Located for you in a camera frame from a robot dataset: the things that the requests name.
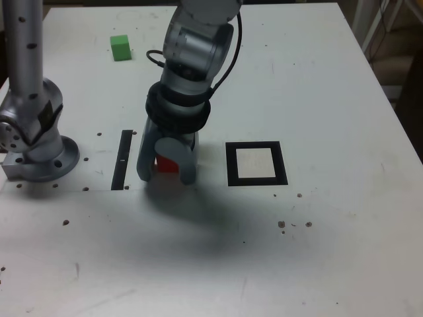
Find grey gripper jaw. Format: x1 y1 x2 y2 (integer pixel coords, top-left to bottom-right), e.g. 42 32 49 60
154 131 200 186
136 118 167 182

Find red cube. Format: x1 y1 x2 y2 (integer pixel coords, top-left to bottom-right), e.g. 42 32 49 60
155 155 181 174

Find green cube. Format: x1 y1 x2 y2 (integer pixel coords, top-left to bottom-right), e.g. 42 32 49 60
110 34 133 62

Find black tape square outline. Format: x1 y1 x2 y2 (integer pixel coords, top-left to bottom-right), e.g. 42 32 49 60
225 141 289 188

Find black tape strip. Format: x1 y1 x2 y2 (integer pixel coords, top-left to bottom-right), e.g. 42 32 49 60
110 129 134 192

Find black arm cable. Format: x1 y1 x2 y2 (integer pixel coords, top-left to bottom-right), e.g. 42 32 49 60
146 11 244 96

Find white furniture frame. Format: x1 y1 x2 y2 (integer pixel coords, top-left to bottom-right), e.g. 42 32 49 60
350 0 407 55

